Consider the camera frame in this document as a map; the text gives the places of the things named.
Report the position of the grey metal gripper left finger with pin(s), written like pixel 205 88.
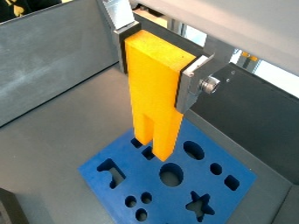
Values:
pixel 122 24

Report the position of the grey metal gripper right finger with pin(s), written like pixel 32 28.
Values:
pixel 196 79

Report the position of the yellow double-square peg block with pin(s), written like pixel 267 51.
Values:
pixel 153 64

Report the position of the blue shape-sorter board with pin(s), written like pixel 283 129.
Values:
pixel 193 188

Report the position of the dark block at corner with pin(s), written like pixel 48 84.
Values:
pixel 10 211

